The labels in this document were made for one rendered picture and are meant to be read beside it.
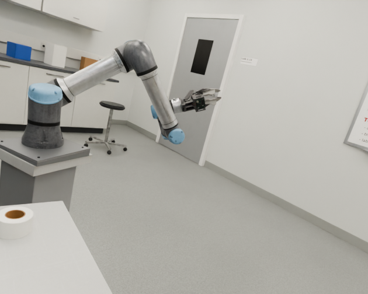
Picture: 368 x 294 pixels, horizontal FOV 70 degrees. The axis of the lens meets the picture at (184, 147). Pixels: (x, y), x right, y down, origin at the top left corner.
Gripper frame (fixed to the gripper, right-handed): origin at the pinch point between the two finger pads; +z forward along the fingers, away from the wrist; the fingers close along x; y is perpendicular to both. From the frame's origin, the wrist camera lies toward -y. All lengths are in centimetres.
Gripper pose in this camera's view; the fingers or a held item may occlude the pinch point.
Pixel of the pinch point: (218, 94)
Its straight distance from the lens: 141.0
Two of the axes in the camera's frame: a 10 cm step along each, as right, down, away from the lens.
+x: -1.9, -8.2, -5.4
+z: 9.7, -2.4, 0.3
